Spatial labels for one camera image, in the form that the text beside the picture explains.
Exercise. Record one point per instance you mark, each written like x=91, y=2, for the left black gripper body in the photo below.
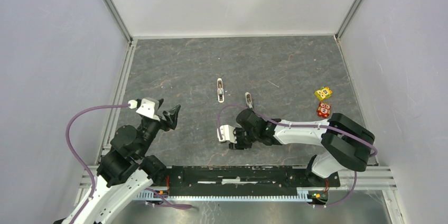
x=157, y=124

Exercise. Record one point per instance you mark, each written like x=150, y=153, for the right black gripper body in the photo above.
x=244, y=139

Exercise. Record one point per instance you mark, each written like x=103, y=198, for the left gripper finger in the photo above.
x=171, y=117
x=158, y=105

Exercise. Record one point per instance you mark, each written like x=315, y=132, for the beige stapler base half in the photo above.
x=249, y=100

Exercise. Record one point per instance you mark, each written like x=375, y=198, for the white stapler top half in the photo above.
x=220, y=90

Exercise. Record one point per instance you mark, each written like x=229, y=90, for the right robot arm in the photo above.
x=346, y=144

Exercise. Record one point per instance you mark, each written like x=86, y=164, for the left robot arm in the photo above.
x=126, y=169

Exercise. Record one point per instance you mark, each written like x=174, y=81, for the red toy block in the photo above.
x=324, y=110

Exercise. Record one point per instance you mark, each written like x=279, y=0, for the yellow toy block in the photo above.
x=323, y=93

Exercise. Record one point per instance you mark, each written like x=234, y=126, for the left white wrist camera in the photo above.
x=144, y=107

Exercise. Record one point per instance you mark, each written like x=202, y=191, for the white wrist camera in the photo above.
x=144, y=107
x=226, y=133

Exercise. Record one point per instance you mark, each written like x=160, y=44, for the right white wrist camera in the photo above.
x=226, y=133

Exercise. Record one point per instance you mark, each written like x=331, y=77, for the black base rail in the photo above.
x=241, y=181

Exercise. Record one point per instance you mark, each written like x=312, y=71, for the left aluminium frame post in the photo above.
x=118, y=20

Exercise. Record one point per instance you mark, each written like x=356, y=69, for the aluminium frame post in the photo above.
x=118, y=20
x=347, y=19

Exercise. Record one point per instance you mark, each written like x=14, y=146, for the right aluminium frame post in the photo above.
x=347, y=19

